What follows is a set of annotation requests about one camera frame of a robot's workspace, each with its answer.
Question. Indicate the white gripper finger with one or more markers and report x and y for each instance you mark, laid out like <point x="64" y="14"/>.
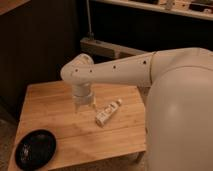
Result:
<point x="94" y="107"/>
<point x="76" y="108"/>

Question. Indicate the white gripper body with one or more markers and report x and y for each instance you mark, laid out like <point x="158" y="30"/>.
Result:
<point x="84" y="100"/>

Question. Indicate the white plastic bottle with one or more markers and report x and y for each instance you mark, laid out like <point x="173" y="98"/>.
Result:
<point x="105" y="114"/>

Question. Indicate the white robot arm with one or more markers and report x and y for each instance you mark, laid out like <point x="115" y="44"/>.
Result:
<point x="179" y="106"/>

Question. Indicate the wooden table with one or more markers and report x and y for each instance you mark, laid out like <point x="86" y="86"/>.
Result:
<point x="79" y="140"/>

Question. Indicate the wooden shelf beam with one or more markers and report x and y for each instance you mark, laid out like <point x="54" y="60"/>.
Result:
<point x="101" y="48"/>

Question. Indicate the metal pole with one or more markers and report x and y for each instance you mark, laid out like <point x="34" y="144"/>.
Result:
<point x="90" y="32"/>

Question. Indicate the upper wooden shelf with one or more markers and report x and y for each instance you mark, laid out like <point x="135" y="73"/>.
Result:
<point x="167" y="8"/>

